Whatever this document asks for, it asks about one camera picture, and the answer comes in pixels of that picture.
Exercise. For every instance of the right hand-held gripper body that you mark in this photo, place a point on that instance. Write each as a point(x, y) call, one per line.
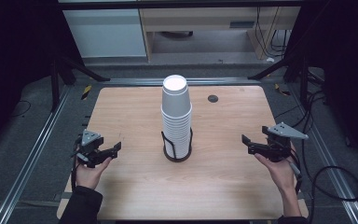
point(279, 140)

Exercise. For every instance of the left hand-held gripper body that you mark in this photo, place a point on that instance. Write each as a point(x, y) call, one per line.
point(88, 146)

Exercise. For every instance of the stack of white paper cups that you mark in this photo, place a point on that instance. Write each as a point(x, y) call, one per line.
point(176, 118)

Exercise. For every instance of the person's left hand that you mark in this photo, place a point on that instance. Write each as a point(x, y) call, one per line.
point(88, 174)

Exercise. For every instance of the person's right hand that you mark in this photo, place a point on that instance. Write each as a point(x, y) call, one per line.
point(279, 174)

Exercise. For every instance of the yellow black tape strip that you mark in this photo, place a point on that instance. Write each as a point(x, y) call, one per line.
point(86, 92)
point(281, 90)

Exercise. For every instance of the black table grommet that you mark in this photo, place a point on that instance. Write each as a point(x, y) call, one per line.
point(213, 99)

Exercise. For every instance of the black metal stand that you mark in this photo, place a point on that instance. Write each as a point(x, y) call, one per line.
point(55, 84)
point(304, 81)

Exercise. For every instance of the white cabinet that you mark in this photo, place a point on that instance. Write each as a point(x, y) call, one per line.
point(105, 32)

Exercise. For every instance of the aluminium floor rail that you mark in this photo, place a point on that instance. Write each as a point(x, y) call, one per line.
point(332, 168)
point(28, 161)

